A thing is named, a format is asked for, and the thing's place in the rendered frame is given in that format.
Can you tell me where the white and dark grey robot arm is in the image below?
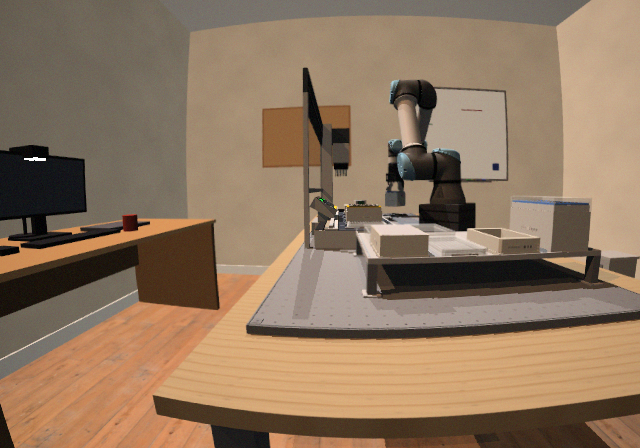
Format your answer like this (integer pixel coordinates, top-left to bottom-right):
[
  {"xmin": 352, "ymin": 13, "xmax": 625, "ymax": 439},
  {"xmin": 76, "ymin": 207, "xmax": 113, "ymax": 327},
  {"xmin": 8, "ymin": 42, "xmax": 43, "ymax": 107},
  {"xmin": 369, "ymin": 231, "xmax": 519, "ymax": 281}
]
[{"xmin": 388, "ymin": 80, "xmax": 466, "ymax": 204}]

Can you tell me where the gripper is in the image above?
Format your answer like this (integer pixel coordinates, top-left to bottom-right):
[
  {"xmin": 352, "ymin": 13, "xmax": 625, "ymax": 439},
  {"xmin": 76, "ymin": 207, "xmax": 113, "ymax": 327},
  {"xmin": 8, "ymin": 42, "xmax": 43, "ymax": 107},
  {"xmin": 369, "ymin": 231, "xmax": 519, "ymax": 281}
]
[{"xmin": 386, "ymin": 163, "xmax": 404, "ymax": 198}]

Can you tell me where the yellow tip rack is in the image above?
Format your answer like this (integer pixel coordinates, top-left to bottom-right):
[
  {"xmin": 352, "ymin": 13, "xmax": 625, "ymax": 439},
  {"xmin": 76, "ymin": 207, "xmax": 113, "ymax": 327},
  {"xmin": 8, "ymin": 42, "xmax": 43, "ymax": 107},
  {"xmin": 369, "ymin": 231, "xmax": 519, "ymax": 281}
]
[{"xmin": 346, "ymin": 204, "xmax": 382, "ymax": 222}]

